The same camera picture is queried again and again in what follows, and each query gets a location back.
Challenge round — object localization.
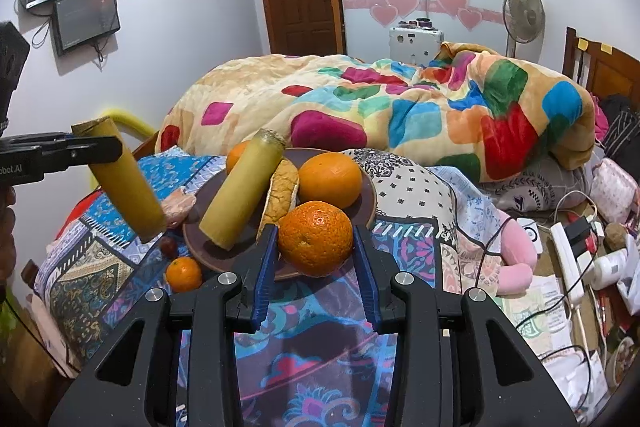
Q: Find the small mandarin orange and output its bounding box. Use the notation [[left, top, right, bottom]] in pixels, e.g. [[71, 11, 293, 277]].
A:
[[165, 257, 203, 294], [278, 200, 354, 277]]

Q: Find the dark red plum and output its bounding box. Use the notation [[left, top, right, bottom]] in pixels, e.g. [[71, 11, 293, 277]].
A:
[[157, 235, 179, 260]]

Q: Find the person's left hand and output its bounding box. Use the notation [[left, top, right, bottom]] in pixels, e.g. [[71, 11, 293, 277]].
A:
[[0, 186, 16, 283]]

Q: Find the yellow foam tube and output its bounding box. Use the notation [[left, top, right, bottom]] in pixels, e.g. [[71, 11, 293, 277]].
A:
[[73, 109, 157, 192]]

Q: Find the blue patterned bed cloth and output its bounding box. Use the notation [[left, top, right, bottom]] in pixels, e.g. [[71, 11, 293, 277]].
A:
[[31, 146, 507, 427]]

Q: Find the pink plush toy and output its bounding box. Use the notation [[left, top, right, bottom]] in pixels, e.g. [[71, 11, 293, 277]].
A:
[[497, 215, 538, 297]]

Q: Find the white power strip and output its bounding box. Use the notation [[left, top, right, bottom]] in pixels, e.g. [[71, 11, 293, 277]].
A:
[[550, 222, 585, 308]]

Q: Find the large orange on plate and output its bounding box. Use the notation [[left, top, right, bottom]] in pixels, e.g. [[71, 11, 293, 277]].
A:
[[298, 152, 362, 209], [226, 141, 248, 173]]

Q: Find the colourful patchwork fleece blanket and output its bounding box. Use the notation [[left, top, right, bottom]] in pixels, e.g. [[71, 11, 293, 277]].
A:
[[155, 42, 596, 183]]

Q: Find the white appliance box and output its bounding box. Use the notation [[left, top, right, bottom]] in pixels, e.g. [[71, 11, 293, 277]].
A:
[[388, 17, 444, 67]]

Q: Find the wooden bed headboard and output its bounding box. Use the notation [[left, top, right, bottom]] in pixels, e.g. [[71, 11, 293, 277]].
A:
[[562, 27, 639, 109]]

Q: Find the white standing fan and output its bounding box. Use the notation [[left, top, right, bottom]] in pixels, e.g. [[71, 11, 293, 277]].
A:
[[502, 0, 546, 57]]

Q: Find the small wall monitor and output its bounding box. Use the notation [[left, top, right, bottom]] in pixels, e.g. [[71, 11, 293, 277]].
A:
[[53, 0, 120, 56]]

